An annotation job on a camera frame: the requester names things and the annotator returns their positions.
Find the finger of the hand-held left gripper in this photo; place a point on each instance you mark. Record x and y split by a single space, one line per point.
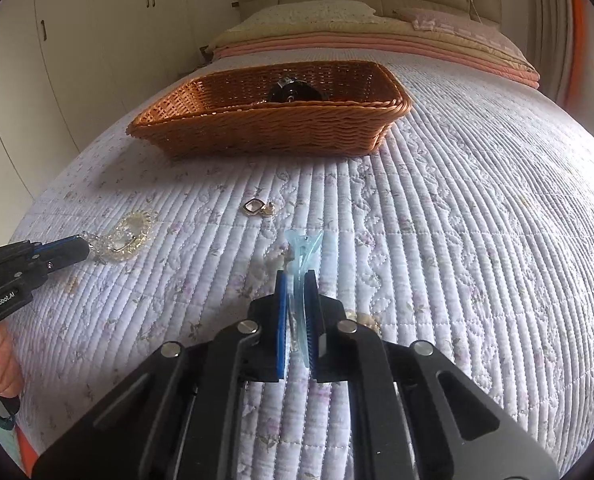
59 245
72 257

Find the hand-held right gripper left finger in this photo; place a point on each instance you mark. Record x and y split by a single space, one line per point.
280 330

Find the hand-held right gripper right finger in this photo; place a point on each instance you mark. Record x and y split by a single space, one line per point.
313 330

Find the pale yellow spiral wristband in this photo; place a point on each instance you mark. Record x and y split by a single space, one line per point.
129 237

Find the light blue hair clip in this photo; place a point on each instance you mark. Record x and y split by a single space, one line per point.
302 250

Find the brown wicker basket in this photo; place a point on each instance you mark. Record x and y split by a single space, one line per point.
277 127

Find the black smartwatch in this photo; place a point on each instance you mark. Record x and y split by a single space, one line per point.
289 91

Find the person's left hand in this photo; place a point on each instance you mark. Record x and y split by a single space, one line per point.
2 365

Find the small gold trinket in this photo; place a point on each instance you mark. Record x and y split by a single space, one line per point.
368 320

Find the small gold earring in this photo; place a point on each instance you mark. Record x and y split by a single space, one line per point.
268 209

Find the gold square earring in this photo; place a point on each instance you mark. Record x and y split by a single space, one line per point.
252 206

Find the cream wardrobe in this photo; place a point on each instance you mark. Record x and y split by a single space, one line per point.
102 35

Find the folded coral blanket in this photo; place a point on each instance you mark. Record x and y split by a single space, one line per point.
377 46

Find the folded yellow blanket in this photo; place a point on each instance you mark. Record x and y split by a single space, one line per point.
377 32

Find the white floral pillow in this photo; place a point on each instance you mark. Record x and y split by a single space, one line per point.
307 14

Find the pink pillow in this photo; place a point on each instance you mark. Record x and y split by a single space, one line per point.
452 19

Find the grey and orange curtain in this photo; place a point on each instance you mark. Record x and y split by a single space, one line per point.
562 25

